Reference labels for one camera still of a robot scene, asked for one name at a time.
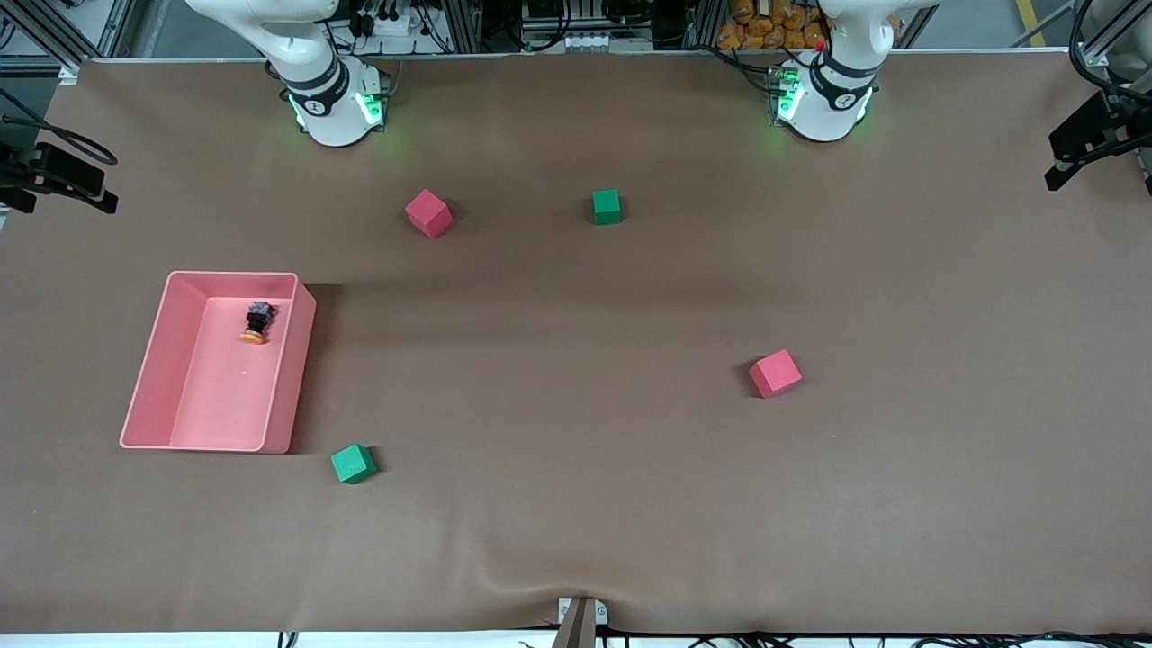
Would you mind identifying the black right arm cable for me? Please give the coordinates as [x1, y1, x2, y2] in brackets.
[0, 90, 119, 168]

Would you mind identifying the pink plastic tray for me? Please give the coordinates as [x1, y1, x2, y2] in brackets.
[120, 271, 318, 455]

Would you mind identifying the metal table edge bracket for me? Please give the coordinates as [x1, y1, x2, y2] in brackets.
[556, 596, 609, 648]

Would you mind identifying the white terminal strip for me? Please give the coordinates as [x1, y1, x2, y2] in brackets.
[531, 31, 624, 51]

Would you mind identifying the aluminium frame rail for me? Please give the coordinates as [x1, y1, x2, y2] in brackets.
[1071, 0, 1152, 71]
[0, 0, 136, 86]

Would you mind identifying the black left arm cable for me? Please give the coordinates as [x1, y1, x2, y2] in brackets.
[1069, 0, 1152, 111]

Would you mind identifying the white power strip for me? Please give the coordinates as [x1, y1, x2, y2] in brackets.
[355, 7, 417, 39]

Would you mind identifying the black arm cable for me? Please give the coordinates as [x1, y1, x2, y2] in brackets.
[0, 90, 119, 168]
[1069, 0, 1152, 111]

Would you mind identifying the bag of orange items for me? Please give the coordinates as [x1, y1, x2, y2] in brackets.
[717, 0, 833, 51]

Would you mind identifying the black button with orange cap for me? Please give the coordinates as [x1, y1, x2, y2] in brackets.
[239, 301, 276, 346]

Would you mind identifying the pink foam cube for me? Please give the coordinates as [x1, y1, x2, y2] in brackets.
[749, 349, 804, 400]
[404, 189, 454, 240]

